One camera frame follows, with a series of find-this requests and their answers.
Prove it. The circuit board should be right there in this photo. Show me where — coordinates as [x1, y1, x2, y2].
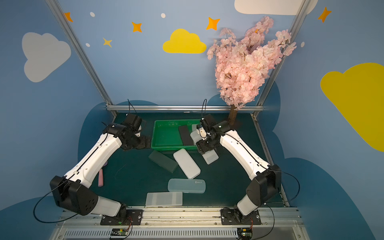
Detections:
[237, 228, 253, 240]
[110, 228, 128, 238]

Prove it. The black pencil case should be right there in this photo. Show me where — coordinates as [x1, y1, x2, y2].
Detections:
[178, 125, 194, 146]

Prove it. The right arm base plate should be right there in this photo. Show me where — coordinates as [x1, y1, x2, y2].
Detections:
[220, 208, 262, 225]

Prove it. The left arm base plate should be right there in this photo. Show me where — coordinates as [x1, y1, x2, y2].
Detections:
[100, 209, 144, 226]

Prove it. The frosted clear pencil case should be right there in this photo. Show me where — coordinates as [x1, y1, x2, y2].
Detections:
[202, 150, 219, 165]

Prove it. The green plastic storage tray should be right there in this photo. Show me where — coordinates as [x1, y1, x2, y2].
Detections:
[151, 119, 200, 152]

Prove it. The right circuit board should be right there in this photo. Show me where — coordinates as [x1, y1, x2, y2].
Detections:
[237, 228, 253, 240]

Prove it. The white opaque pencil case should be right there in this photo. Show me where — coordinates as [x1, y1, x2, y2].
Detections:
[173, 149, 201, 179]

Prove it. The aluminium front rail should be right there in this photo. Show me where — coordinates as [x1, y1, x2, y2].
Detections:
[50, 207, 310, 240]

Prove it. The pink blossom artificial tree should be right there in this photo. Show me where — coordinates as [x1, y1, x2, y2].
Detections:
[207, 16, 297, 125]

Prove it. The dark translucent grey pencil case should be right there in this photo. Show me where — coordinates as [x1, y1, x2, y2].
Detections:
[149, 151, 179, 173]

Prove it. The light blue pencil case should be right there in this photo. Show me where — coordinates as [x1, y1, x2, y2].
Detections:
[168, 179, 206, 194]

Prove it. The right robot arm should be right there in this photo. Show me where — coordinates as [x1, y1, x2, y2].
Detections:
[196, 115, 282, 219]

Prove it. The frosted pencil case front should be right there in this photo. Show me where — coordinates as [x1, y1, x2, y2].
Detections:
[145, 192, 183, 208]

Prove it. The left circuit board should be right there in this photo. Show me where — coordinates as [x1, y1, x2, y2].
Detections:
[110, 228, 128, 238]

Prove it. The purple pink toy shovel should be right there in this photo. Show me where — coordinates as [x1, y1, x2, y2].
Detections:
[98, 162, 108, 188]

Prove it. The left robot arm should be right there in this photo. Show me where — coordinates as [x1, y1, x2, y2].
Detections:
[50, 114, 151, 220]

